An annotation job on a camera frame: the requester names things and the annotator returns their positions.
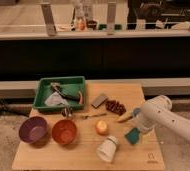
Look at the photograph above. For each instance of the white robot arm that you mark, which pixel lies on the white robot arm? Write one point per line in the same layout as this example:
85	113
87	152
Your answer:
158	110

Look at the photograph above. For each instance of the small metal clip object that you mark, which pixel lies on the small metal clip object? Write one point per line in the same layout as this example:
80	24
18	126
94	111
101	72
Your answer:
67	112

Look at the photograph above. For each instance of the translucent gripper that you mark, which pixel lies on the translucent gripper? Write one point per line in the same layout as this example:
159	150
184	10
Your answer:
144	128

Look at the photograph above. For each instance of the yellow orange fruit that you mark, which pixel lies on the yellow orange fruit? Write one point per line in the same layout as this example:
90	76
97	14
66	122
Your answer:
101	127

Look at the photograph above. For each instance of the wooden board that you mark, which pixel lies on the wooden board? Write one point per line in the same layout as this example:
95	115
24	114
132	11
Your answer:
81	155

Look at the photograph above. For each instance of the dark red grape bunch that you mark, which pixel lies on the dark red grape bunch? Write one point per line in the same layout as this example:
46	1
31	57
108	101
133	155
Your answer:
115	107

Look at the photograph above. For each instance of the orange carrot in tray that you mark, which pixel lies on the orange carrot in tray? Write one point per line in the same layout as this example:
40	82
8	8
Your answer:
81	100

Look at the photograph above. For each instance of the white plastic cup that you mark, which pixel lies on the white plastic cup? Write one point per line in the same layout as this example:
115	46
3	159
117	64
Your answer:
107	149

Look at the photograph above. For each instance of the metal fork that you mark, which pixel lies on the metal fork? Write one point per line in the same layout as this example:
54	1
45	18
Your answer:
90	116

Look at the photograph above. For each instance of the yellow banana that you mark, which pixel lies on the yellow banana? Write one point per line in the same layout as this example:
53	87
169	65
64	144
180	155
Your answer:
125	117

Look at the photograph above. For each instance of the teal blue sponge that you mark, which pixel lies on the teal blue sponge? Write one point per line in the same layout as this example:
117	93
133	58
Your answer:
133	136

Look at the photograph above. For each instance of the grey rectangular block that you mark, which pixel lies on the grey rectangular block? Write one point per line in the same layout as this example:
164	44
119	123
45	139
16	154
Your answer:
99	100

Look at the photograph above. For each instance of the green plastic tray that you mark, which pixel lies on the green plastic tray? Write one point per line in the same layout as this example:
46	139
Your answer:
67	87

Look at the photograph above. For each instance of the grey cloth in tray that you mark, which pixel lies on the grey cloth in tray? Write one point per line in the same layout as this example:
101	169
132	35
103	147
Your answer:
55	99

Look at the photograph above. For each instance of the blue small cup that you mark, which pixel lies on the blue small cup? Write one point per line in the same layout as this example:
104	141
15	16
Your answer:
135	112

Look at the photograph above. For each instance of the orange bowl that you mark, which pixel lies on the orange bowl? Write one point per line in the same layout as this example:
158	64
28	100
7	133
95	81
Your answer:
64	132

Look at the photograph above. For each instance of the purple bowl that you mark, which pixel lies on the purple bowl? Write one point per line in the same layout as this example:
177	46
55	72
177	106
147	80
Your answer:
34	130

